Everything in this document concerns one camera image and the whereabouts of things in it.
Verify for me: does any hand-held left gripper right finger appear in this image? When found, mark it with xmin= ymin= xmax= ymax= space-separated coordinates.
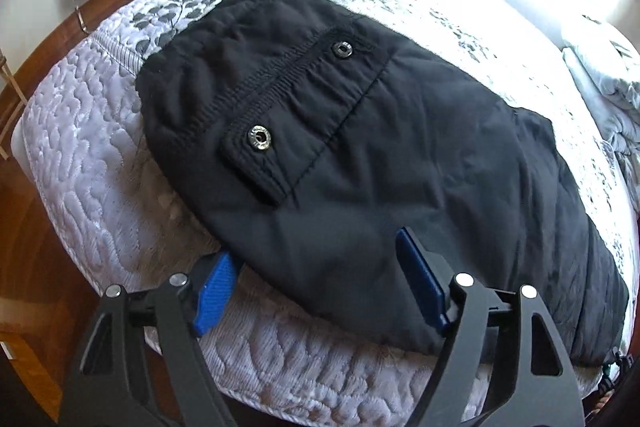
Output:
xmin=395 ymin=227 xmax=586 ymax=427

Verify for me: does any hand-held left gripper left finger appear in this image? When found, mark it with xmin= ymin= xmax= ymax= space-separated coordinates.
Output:
xmin=60 ymin=251 xmax=246 ymax=427

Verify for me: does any black jacket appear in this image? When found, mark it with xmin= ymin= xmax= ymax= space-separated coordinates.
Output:
xmin=135 ymin=0 xmax=630 ymax=365

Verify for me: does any quilted leaf-print bedspread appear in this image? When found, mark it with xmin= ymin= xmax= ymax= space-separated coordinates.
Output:
xmin=22 ymin=0 xmax=640 ymax=427

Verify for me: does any grey folded duvet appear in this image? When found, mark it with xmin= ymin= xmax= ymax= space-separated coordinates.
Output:
xmin=560 ymin=14 xmax=640 ymax=188

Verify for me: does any light wooden frame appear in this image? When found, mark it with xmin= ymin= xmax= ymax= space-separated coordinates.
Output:
xmin=0 ymin=49 xmax=27 ymax=160

